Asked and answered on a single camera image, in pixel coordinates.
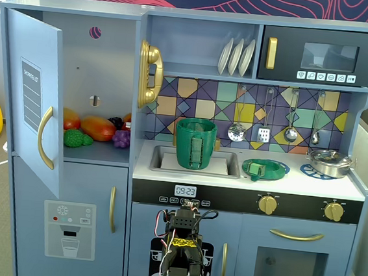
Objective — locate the black toy microwave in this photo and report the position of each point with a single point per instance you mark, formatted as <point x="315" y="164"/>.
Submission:
<point x="289" y="57"/>

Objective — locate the blue toy kitchen unit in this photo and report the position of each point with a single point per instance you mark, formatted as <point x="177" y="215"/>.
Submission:
<point x="199" y="14"/>

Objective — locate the large orange toy mango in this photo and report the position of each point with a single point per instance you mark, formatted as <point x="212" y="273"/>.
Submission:
<point x="98" y="129"/>

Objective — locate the digital clock display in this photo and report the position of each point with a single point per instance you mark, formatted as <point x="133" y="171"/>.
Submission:
<point x="185" y="191"/>

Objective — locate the metal perforated skimmer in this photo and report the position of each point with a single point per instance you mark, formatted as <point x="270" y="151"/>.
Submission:
<point x="236" y="133"/>

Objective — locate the metal spoon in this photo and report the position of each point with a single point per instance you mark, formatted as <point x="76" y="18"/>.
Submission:
<point x="315" y="137"/>

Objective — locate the orange toy fruit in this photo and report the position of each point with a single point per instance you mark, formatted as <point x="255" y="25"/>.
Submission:
<point x="127" y="118"/>

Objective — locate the green cylindrical recipient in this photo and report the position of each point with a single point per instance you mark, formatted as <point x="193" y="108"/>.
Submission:
<point x="183" y="144"/>

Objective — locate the blue fridge door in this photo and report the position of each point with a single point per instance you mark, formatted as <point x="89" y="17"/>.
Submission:
<point x="23" y="41"/>

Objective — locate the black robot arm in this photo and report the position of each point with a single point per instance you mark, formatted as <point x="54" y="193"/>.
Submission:
<point x="184" y="223"/>

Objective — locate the grey toy sink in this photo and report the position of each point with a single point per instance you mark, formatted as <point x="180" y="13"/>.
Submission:
<point x="233" y="164"/>

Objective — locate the gold toy telephone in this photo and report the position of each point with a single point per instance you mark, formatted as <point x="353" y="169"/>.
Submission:
<point x="152" y="56"/>

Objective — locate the small red orange toy mango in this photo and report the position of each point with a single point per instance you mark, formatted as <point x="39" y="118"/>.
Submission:
<point x="71" y="120"/>

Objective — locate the white toy plate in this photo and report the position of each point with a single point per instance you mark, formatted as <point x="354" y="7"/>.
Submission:
<point x="234" y="59"/>
<point x="223" y="58"/>
<point x="246" y="57"/>

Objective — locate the purple toy grapes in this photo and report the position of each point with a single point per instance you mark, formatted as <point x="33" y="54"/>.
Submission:
<point x="122" y="138"/>

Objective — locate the grey shopping list sticker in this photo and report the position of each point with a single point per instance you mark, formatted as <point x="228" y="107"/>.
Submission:
<point x="29" y="97"/>

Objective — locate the grey water dispenser sticker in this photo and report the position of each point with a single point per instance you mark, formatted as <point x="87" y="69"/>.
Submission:
<point x="68" y="241"/>

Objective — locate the red toy fruit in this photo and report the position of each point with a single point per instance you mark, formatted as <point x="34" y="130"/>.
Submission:
<point x="126" y="126"/>

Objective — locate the gold faucet tap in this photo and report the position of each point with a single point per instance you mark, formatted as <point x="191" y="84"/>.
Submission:
<point x="217" y="144"/>

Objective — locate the metal ladle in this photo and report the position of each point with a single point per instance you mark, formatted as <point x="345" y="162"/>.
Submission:
<point x="290" y="135"/>

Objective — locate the green toy grapes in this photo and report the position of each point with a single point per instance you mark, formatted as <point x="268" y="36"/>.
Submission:
<point x="73" y="138"/>

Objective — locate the gold stove knob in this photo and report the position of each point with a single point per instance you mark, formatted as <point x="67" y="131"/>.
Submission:
<point x="267" y="204"/>
<point x="333" y="211"/>

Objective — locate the steel pot with lid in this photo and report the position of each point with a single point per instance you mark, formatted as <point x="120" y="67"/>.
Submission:
<point x="329" y="165"/>

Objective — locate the blue oven door with window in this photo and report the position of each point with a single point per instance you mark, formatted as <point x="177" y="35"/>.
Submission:
<point x="249" y="242"/>

